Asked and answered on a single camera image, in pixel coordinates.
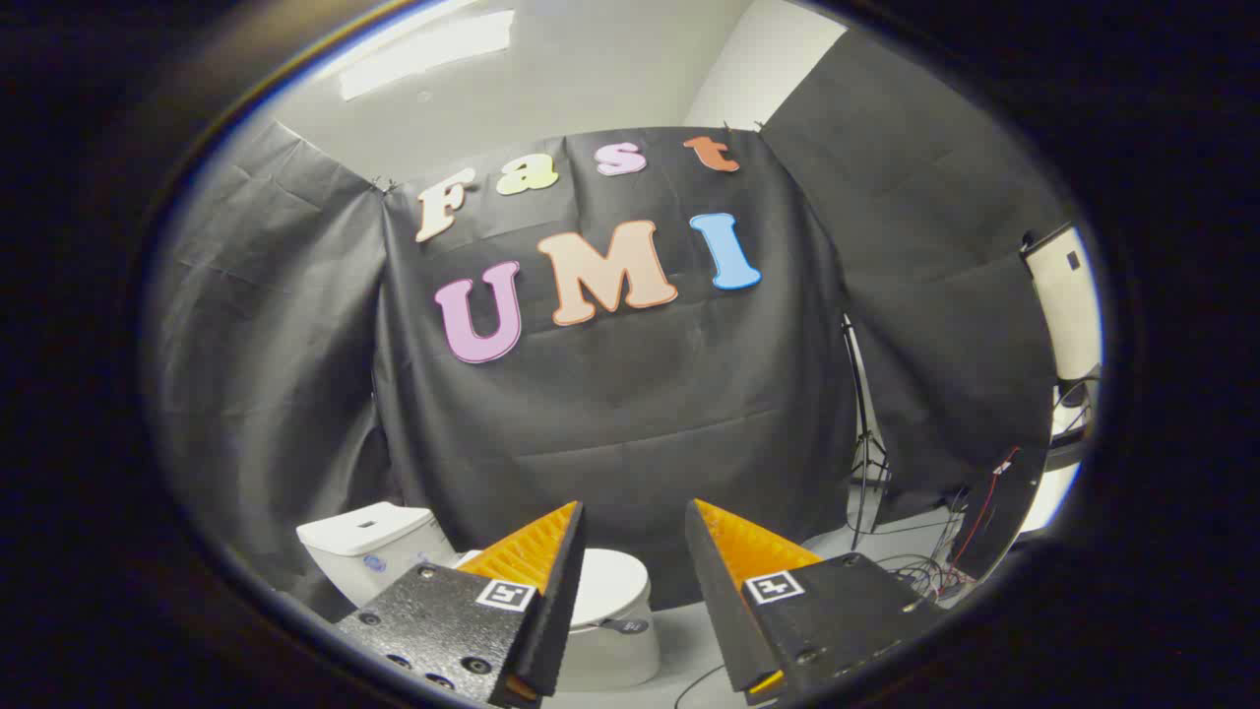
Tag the black tripod stand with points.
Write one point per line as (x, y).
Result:
(864, 433)

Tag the white toilet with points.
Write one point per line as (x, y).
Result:
(369, 551)

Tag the white board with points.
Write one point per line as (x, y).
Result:
(1068, 305)

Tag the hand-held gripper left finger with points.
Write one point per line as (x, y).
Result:
(557, 601)

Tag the white toilet lid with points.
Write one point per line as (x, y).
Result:
(612, 586)

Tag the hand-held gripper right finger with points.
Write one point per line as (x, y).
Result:
(717, 601)

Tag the black backdrop cloth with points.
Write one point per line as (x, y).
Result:
(640, 394)

